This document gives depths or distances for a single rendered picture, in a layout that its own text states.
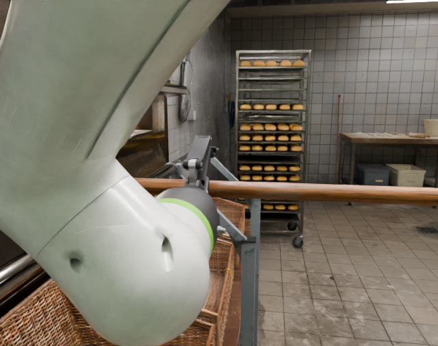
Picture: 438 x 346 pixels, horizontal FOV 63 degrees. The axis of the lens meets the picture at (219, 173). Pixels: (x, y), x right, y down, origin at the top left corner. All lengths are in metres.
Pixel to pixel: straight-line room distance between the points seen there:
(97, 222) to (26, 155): 0.07
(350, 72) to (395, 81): 0.64
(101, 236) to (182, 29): 0.16
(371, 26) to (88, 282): 5.70
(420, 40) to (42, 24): 5.89
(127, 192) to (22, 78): 0.12
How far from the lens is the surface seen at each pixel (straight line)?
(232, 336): 1.30
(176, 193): 0.40
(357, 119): 5.73
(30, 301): 1.09
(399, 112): 5.89
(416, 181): 5.36
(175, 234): 0.28
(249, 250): 1.05
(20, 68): 0.21
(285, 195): 0.62
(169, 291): 0.27
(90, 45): 0.18
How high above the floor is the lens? 1.34
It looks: 11 degrees down
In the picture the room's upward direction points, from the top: straight up
